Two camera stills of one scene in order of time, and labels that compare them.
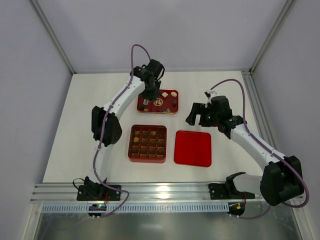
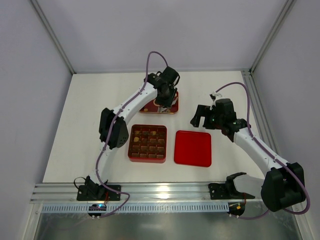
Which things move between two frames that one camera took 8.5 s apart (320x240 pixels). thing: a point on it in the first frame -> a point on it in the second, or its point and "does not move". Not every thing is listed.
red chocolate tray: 167,102 does not move
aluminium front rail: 128,192 does not move
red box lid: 193,148 does not move
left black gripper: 151,92 -> 164,99
